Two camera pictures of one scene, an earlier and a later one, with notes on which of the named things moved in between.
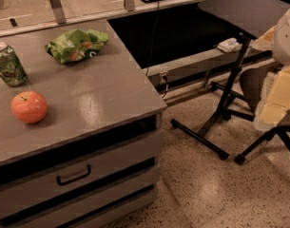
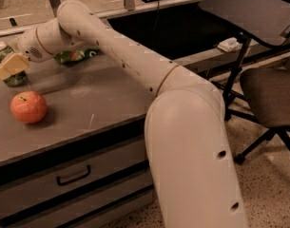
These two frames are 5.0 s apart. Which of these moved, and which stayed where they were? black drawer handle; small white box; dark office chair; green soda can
Moved: green soda can
Stayed: dark office chair; black drawer handle; small white box
